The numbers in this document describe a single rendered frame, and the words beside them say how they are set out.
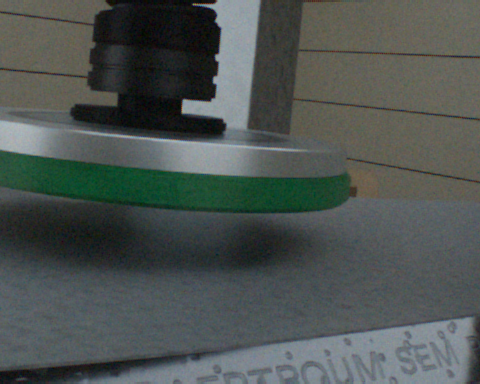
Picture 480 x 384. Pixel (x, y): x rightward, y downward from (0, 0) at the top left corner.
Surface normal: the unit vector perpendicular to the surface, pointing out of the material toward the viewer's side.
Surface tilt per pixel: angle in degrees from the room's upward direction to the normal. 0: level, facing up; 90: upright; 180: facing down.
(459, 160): 90
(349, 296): 0
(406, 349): 45
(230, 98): 90
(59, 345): 0
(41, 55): 90
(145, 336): 0
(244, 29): 90
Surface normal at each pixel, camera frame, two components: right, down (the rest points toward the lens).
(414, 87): -0.81, -0.02
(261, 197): 0.51, 0.14
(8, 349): 0.10, -0.99
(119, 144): -0.09, 0.09
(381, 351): 0.43, -0.60
